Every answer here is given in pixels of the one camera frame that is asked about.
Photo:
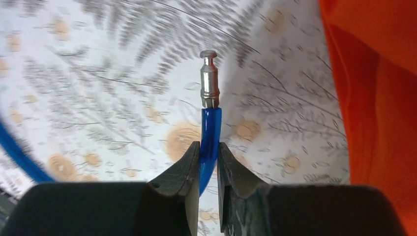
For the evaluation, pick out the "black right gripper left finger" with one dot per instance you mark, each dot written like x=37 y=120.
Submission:
x=165 y=206

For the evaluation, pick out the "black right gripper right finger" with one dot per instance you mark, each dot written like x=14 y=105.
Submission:
x=248 y=206

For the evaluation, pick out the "blue cable lock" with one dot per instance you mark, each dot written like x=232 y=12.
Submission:
x=211 y=115

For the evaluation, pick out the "orange t-shirt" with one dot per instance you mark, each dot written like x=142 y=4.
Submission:
x=373 y=52

